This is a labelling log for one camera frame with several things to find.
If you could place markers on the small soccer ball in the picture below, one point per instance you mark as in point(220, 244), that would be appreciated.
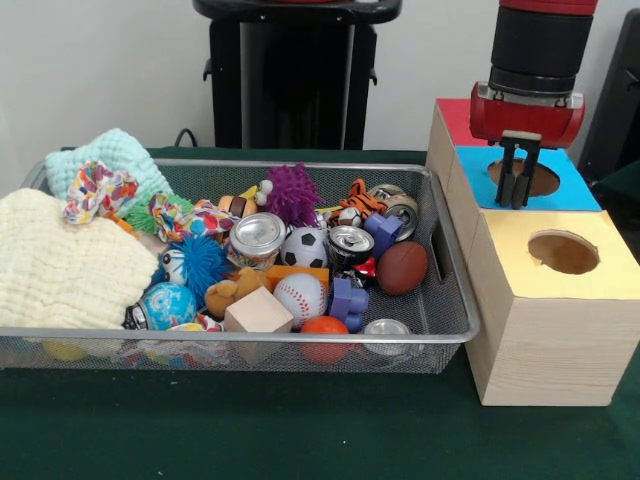
point(305, 247)

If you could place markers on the small plush tiger toy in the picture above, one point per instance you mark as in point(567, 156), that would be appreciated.
point(365, 200)

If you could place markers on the white baseball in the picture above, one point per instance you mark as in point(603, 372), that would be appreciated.
point(300, 297)

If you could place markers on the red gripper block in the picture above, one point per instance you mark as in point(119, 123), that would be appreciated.
point(525, 120)

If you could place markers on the wooden box with three holes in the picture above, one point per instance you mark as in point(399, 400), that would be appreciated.
point(550, 350)

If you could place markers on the crushed silver can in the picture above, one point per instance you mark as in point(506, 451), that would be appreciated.
point(257, 240)

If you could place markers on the purple spiky eyed toy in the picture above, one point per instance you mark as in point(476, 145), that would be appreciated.
point(295, 195)

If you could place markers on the shallow mesh bin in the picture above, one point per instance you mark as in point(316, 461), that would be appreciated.
point(150, 352)

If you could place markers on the red black drink can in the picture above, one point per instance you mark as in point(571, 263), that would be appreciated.
point(387, 332)

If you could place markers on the black orange drink can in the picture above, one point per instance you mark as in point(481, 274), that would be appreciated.
point(352, 247)

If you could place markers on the dark green table cloth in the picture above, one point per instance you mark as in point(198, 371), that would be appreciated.
point(250, 430)
point(625, 195)

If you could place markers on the colourful paper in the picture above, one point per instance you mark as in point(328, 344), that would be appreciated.
point(97, 192)

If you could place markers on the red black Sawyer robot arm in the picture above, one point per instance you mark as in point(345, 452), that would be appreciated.
point(542, 45)

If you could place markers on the black upright panel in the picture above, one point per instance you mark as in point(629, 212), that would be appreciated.
point(620, 125)

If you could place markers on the plain wooden cube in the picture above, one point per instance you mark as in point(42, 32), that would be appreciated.
point(257, 315)

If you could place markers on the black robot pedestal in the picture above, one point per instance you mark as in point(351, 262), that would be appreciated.
point(300, 75)

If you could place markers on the cream waffle cloth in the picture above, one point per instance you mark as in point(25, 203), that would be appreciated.
point(65, 260)

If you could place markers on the mint green cloth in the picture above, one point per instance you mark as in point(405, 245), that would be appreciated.
point(135, 160)

